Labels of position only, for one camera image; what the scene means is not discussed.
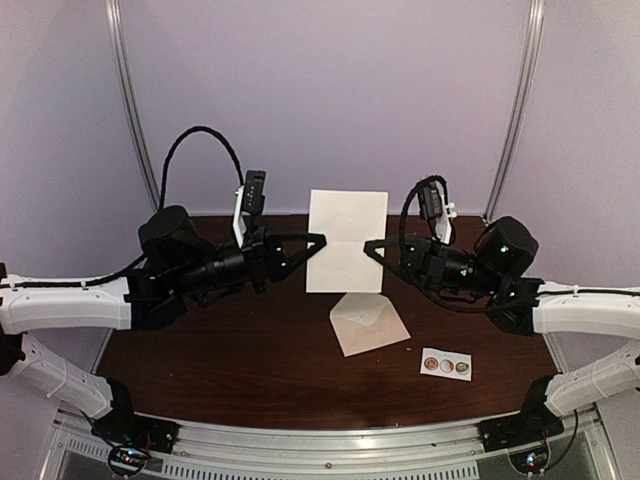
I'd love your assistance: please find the beige paper envelope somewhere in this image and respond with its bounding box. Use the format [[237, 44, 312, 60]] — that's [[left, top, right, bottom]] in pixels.
[[329, 293, 411, 357]]

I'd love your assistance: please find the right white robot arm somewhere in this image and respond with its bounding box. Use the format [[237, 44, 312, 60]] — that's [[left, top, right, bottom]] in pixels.
[[364, 216, 639, 442]]

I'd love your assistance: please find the right aluminium frame post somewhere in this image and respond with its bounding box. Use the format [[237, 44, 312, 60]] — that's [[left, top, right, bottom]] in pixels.
[[483, 0, 545, 223]]

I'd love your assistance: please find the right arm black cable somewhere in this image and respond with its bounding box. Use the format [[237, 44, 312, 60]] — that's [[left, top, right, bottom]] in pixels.
[[399, 174, 541, 314]]

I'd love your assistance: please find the left aluminium frame post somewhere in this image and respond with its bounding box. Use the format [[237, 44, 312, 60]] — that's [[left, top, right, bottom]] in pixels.
[[105, 0, 160, 211]]

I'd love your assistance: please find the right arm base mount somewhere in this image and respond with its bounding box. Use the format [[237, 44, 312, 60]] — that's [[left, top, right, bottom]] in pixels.
[[478, 413, 564, 452]]

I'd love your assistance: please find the sticker sheet with three seals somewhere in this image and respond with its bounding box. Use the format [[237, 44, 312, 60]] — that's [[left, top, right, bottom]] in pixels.
[[420, 348, 472, 382]]

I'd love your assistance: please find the white paper sheet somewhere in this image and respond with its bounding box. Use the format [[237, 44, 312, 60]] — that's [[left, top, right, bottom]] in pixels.
[[306, 189, 388, 294]]

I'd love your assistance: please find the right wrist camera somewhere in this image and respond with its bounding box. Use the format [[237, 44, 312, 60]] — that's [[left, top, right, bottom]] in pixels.
[[418, 180, 457, 245]]

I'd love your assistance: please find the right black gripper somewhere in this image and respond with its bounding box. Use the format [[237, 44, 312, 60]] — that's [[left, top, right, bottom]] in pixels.
[[363, 233, 502, 297]]

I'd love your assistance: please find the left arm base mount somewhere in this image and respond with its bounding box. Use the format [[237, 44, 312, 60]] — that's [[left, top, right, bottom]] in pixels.
[[91, 414, 180, 454]]

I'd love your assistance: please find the circuit board with leds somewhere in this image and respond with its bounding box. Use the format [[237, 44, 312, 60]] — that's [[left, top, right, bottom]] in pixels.
[[509, 448, 550, 476], [107, 445, 151, 476]]

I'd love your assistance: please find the front aluminium rail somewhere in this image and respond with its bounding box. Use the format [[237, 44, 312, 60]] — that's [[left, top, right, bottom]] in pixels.
[[35, 404, 622, 479]]

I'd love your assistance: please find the left circuit board with leds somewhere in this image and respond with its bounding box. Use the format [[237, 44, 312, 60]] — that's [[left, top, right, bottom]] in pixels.
[[107, 445, 151, 476]]

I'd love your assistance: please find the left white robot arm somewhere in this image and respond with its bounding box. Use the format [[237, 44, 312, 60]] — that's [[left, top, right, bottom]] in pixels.
[[1, 205, 327, 444]]

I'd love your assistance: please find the right circuit board with leds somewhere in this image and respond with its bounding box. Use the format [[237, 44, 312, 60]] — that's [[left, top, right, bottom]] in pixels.
[[509, 448, 550, 476]]

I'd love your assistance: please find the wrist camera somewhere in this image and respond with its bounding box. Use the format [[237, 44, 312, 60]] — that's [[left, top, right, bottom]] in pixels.
[[232, 170, 266, 247], [418, 180, 457, 245]]

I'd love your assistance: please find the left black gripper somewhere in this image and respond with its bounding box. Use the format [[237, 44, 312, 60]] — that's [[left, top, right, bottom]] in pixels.
[[173, 226, 327, 298]]

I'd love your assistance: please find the aluminium frame post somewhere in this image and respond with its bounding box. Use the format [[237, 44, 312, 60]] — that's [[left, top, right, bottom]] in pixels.
[[483, 0, 545, 223], [105, 0, 160, 211]]

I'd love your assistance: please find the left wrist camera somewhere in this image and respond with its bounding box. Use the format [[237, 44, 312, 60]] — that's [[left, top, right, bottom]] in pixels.
[[232, 170, 266, 247]]

